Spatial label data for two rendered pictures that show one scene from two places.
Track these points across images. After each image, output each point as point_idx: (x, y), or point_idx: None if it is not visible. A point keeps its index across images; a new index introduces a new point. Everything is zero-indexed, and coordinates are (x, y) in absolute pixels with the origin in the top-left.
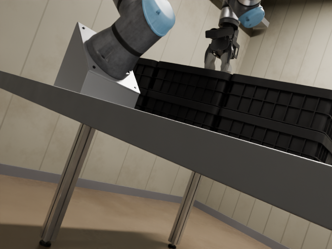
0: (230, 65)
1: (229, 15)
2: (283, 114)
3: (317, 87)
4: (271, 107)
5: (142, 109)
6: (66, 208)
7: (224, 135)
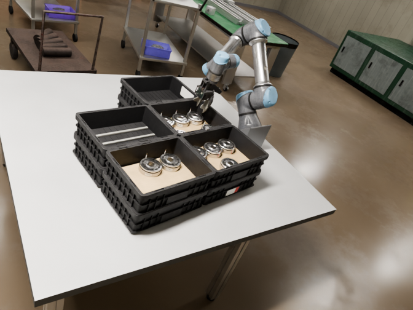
0: (196, 97)
1: (216, 75)
2: (178, 95)
3: (177, 78)
4: (182, 96)
5: None
6: (214, 275)
7: (219, 94)
